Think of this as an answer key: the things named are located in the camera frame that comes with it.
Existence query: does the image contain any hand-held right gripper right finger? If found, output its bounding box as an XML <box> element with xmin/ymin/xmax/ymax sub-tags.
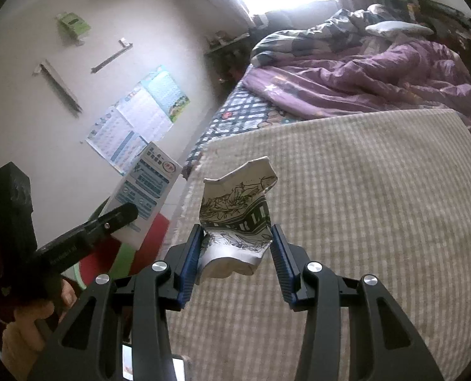
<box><xmin>270</xmin><ymin>223</ymin><xmax>446</xmax><ymax>381</ymax></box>

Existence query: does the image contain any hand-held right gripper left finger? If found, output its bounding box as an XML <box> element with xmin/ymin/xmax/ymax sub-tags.
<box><xmin>27</xmin><ymin>223</ymin><xmax>204</xmax><ymax>381</ymax></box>

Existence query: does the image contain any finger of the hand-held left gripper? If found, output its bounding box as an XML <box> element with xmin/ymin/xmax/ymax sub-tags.
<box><xmin>35</xmin><ymin>202</ymin><xmax>140</xmax><ymax>274</ymax></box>

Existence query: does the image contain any green and red basin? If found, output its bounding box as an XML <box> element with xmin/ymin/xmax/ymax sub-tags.
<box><xmin>75</xmin><ymin>212</ymin><xmax>170</xmax><ymax>290</ymax></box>

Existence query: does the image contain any white milk carton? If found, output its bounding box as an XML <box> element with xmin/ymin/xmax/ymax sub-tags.
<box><xmin>114</xmin><ymin>141</ymin><xmax>183</xmax><ymax>252</ymax></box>

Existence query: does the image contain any torn printed paper cup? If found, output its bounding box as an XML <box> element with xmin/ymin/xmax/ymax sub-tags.
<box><xmin>196</xmin><ymin>156</ymin><xmax>279</xmax><ymax>285</ymax></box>

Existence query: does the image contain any person's left hand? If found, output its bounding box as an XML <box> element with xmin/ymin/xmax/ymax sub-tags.
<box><xmin>1</xmin><ymin>276</ymin><xmax>79</xmax><ymax>379</ymax></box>

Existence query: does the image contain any blue checked bed sheet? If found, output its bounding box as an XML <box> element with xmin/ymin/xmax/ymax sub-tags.
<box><xmin>182</xmin><ymin>77</ymin><xmax>300</xmax><ymax>179</ymax></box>

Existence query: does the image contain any purple duvet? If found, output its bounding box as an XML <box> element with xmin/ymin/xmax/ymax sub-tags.
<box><xmin>243</xmin><ymin>40</ymin><xmax>471</xmax><ymax>128</ymax></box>

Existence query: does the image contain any small cluttered desk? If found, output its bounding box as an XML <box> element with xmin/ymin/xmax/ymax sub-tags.
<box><xmin>204</xmin><ymin>32</ymin><xmax>256</xmax><ymax>84</ymax></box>

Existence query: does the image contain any blue plaid duvet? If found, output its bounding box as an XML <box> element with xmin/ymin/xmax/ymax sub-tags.
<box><xmin>250</xmin><ymin>8</ymin><xmax>383</xmax><ymax>66</ymax></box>

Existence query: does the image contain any white pillow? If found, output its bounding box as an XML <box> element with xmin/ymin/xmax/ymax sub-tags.
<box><xmin>366</xmin><ymin>20</ymin><xmax>435</xmax><ymax>37</ymax></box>

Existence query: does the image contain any dark wooden headboard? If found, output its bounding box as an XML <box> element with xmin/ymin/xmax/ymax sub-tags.
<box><xmin>416</xmin><ymin>0</ymin><xmax>471</xmax><ymax>76</ymax></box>

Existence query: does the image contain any blue wall poster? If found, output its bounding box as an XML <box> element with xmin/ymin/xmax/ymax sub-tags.
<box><xmin>85</xmin><ymin>105</ymin><xmax>147</xmax><ymax>175</ymax></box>

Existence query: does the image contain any white wall poster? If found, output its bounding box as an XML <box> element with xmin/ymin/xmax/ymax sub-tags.
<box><xmin>116</xmin><ymin>87</ymin><xmax>173</xmax><ymax>139</ymax></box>

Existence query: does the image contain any folded metal wall bracket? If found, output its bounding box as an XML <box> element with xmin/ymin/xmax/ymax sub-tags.
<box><xmin>32</xmin><ymin>59</ymin><xmax>82</xmax><ymax>117</ymax></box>

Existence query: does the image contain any green-edged wall poster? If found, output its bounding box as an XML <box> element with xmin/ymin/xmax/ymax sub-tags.
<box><xmin>142</xmin><ymin>65</ymin><xmax>190</xmax><ymax>123</ymax></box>

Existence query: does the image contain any metal wall rail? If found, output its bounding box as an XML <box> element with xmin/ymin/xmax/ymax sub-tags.
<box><xmin>90</xmin><ymin>39</ymin><xmax>133</xmax><ymax>74</ymax></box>

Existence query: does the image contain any green wall box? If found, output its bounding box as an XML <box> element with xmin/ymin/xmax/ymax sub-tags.
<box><xmin>57</xmin><ymin>12</ymin><xmax>91</xmax><ymax>44</ymax></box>

